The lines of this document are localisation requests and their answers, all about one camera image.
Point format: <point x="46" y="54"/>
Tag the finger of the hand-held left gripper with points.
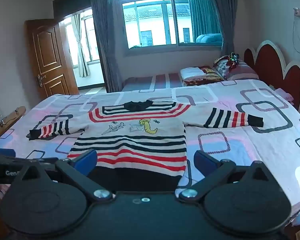
<point x="2" y="152"/>

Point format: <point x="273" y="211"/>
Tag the light sheer curtain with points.
<point x="80" y="55"/>

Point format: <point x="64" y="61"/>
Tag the red checked pillow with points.
<point x="240" y="71"/>

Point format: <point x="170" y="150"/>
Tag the patterned bed sheet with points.
<point x="240" y="140"/>

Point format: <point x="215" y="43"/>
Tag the pink cloth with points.
<point x="285" y="96"/>

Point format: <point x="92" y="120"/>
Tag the brown wooden door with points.
<point x="47" y="55"/>

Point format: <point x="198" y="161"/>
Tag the red and white headboard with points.
<point x="270" y="62"/>

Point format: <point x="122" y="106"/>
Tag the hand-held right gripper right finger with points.
<point x="205" y="162"/>

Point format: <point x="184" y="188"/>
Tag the grey curtain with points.
<point x="225" y="17"/>
<point x="102" y="42"/>

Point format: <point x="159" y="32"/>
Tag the teal quilt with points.
<point x="208" y="38"/>

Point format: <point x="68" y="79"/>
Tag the balcony window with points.
<point x="91" y="37"/>

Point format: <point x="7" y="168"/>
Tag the striped knit sweater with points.
<point x="130" y="142"/>

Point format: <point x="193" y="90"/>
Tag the large bedroom window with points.
<point x="152" y="20"/>

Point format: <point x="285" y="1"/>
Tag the folded red yellow blanket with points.
<point x="212" y="76"/>

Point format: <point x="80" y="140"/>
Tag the wooden cabinet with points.
<point x="10" y="122"/>

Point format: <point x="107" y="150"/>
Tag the folded white blanket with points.
<point x="191" y="72"/>

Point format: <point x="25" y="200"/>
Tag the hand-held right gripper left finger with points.
<point x="86" y="160"/>

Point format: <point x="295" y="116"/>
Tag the colourful ribbon bundle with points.
<point x="233" y="57"/>

